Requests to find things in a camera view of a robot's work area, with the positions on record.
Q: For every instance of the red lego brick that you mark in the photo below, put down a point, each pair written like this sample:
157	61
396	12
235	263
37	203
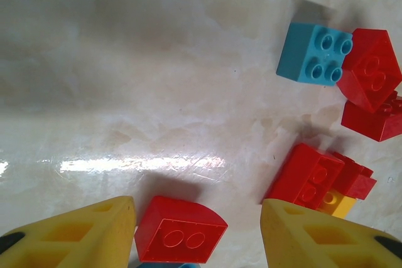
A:
176	217
370	67
355	180
298	170
370	123

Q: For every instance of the blue lego brick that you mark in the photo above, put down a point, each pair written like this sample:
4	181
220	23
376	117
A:
298	51

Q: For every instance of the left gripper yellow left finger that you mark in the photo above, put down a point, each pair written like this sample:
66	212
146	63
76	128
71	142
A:
119	217

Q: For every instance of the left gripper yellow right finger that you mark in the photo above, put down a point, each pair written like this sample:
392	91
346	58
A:
282	239

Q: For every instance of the yellow lego brick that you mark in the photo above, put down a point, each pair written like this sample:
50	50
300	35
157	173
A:
342	206

